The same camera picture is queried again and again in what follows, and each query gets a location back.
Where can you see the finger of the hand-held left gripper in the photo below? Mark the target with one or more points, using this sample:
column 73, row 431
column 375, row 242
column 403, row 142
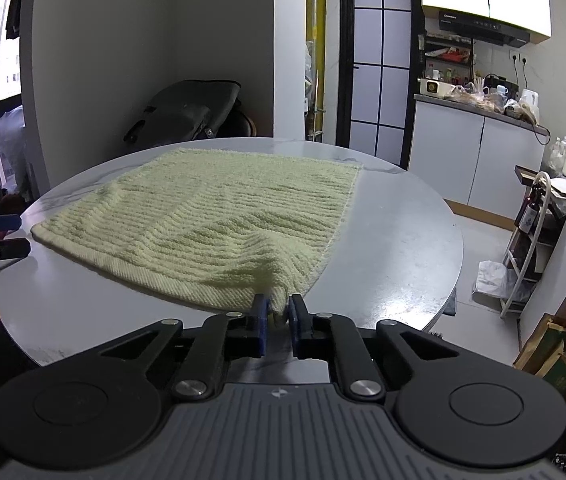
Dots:
column 10, row 249
column 3, row 222

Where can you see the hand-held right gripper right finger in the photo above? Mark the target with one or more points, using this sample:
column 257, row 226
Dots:
column 296, row 321

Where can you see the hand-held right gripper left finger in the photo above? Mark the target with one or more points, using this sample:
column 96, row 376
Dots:
column 261, row 321

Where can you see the yellow towel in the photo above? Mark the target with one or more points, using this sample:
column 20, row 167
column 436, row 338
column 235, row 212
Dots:
column 203, row 220

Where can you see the black chair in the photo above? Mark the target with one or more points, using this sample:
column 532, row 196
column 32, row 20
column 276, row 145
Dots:
column 240, row 125

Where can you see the white plastic bag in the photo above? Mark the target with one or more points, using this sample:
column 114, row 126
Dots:
column 493, row 277

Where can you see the grey backpack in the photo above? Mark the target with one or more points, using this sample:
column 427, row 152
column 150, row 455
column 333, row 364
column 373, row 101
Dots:
column 183, row 110

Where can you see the white lower kitchen cabinet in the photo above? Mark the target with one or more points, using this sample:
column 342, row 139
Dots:
column 448, row 150

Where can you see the brown paper bag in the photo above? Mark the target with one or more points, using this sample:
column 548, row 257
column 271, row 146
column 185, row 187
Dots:
column 548, row 355

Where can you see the wine bottle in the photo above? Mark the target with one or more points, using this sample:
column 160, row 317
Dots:
column 530, row 215

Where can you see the white countertop appliance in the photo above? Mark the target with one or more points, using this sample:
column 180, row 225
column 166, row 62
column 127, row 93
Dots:
column 435, row 88

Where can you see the white storage rack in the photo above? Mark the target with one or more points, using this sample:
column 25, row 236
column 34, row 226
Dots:
column 528, row 172

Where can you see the black framed glass door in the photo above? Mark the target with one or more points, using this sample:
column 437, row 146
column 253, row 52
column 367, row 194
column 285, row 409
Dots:
column 368, row 35

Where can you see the black spice rack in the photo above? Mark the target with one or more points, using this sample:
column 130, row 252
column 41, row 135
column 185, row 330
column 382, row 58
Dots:
column 445, row 52

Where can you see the clear plastic bottle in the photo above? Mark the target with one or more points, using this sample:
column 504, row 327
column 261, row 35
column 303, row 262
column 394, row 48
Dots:
column 559, row 155

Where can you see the yellow pipe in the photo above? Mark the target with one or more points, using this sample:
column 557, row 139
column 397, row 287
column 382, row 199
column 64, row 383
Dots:
column 315, row 10

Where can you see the black countertop appliance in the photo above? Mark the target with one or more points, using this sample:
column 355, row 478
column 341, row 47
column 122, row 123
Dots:
column 500, row 82

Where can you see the white electric kettle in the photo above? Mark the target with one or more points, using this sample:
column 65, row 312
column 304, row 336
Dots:
column 528, row 100

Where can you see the black range hood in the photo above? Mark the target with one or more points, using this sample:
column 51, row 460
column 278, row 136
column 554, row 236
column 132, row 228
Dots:
column 483, row 25

